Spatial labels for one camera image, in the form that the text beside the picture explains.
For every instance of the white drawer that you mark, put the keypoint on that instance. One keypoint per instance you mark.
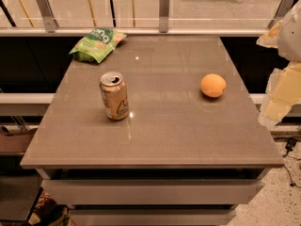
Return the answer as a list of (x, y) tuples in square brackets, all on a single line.
[(152, 192), (156, 217)]

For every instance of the lower white drawer front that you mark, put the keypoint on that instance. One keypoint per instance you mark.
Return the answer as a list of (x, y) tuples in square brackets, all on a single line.
[(156, 217)]

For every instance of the right metal railing bracket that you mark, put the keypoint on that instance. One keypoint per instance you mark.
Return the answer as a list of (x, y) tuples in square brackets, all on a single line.
[(283, 8)]

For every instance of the middle metal railing bracket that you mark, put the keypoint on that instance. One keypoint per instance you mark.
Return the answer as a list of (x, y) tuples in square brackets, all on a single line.
[(163, 15)]

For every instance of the left metal railing bracket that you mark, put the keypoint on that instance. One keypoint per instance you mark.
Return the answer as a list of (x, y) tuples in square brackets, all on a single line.
[(48, 17)]

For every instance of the black power adapter with cable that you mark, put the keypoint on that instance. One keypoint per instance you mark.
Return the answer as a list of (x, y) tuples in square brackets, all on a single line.
[(290, 144)]

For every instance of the metal railing bracket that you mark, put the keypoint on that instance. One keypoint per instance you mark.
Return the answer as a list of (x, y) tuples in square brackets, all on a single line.
[(48, 17), (283, 8), (163, 15)]

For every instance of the orange fruit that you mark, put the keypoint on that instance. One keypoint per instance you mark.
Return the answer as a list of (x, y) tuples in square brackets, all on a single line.
[(213, 85)]

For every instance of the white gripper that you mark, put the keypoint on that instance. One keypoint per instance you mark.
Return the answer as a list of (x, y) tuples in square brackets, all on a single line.
[(291, 38)]

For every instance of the cardboard box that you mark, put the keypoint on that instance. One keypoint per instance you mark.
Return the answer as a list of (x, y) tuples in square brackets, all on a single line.
[(15, 141)]

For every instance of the horizontal metal rail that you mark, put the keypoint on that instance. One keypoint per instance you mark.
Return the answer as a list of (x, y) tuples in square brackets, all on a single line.
[(81, 32)]

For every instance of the gold soda can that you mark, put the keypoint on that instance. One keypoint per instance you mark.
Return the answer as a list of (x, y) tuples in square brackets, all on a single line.
[(114, 92)]

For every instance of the upper white drawer front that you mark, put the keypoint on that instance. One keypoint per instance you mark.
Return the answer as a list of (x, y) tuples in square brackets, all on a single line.
[(152, 192)]

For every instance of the green rice chip bag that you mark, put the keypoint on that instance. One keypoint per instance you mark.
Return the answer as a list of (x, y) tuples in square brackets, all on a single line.
[(97, 45)]

